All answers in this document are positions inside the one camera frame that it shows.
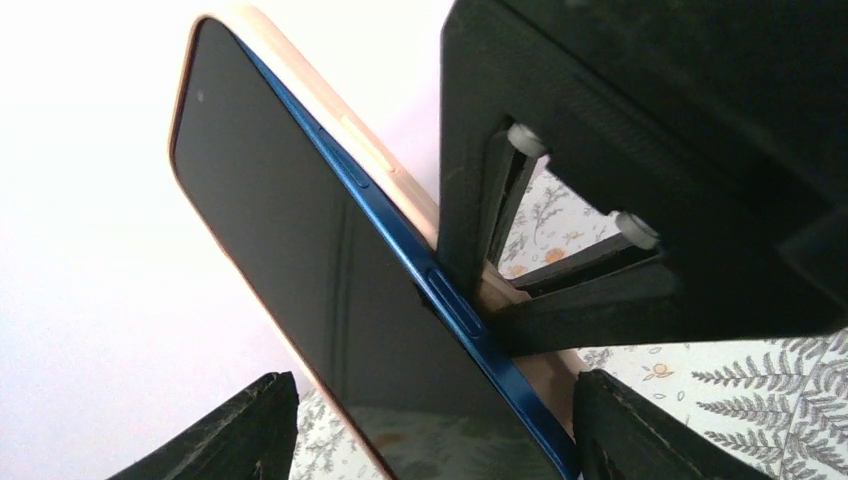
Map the blue smartphone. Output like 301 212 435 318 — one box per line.
170 18 584 480

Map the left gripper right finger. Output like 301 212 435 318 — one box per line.
573 369 768 480

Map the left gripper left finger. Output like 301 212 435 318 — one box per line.
111 372 299 480

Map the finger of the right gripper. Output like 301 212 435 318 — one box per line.
437 1 847 356

